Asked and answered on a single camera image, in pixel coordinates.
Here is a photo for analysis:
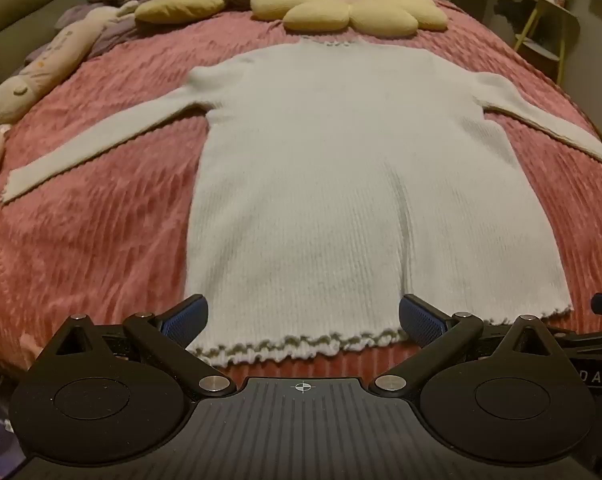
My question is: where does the cream long plush rabbit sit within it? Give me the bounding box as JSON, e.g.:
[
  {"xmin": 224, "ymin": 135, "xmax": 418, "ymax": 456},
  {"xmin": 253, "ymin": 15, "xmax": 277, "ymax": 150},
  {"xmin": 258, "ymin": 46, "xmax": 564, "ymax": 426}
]
[{"xmin": 0, "ymin": 2, "xmax": 140, "ymax": 126}]

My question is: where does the white knit sweater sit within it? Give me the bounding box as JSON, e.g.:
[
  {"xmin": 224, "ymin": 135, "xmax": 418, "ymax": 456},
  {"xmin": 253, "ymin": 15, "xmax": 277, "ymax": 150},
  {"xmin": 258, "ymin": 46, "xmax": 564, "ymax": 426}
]
[{"xmin": 1, "ymin": 37, "xmax": 602, "ymax": 367}]

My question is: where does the green upholstered headboard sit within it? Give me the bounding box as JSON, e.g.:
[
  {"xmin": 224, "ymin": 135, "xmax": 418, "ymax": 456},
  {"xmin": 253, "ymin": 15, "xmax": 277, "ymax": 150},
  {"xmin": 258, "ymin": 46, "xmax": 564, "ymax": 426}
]
[{"xmin": 0, "ymin": 0, "xmax": 80, "ymax": 102}]

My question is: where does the yellow-legged side table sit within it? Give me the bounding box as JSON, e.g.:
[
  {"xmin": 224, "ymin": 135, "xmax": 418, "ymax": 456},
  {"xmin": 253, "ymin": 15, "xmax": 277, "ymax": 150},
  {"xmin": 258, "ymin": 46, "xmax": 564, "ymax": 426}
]
[{"xmin": 512, "ymin": 0, "xmax": 582, "ymax": 87}]

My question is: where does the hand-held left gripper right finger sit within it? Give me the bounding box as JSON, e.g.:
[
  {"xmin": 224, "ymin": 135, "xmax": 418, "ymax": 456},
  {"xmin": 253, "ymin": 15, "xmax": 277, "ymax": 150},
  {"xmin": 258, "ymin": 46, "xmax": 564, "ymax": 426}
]
[{"xmin": 373, "ymin": 293, "xmax": 568, "ymax": 401}]

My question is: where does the yellow leaf-shaped pillow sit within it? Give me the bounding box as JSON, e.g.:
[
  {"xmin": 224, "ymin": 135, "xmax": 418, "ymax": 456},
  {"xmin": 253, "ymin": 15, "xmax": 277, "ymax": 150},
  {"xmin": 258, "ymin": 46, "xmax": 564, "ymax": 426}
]
[{"xmin": 133, "ymin": 0, "xmax": 227, "ymax": 25}]

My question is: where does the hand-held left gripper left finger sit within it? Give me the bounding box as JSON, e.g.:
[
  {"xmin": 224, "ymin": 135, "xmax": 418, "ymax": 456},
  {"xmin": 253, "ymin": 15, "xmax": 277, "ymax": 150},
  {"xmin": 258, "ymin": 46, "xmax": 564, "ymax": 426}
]
[{"xmin": 43, "ymin": 295, "xmax": 237, "ymax": 399}]

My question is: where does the pink textured bedspread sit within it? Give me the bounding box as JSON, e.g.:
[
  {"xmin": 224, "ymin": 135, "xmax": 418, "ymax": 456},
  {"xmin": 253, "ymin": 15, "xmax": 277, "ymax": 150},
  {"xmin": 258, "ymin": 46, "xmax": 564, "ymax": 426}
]
[{"xmin": 0, "ymin": 0, "xmax": 602, "ymax": 386}]

